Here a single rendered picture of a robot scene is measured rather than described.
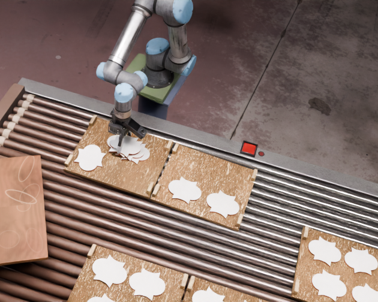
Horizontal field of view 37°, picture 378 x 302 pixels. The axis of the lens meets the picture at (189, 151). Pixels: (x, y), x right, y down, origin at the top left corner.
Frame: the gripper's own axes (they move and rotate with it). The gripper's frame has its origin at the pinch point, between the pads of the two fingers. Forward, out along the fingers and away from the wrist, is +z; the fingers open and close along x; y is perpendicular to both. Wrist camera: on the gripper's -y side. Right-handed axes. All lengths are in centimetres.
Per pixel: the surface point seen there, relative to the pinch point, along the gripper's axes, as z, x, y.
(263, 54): 98, -216, -29
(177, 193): 2.9, 12.7, -32.0
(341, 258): 4, 12, -108
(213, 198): 2.9, 8.2, -47.6
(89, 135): 3.8, -0.4, 18.8
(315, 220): 6, -3, -93
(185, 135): 6.0, -23.2, -21.8
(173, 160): 3.9, -4.1, -22.9
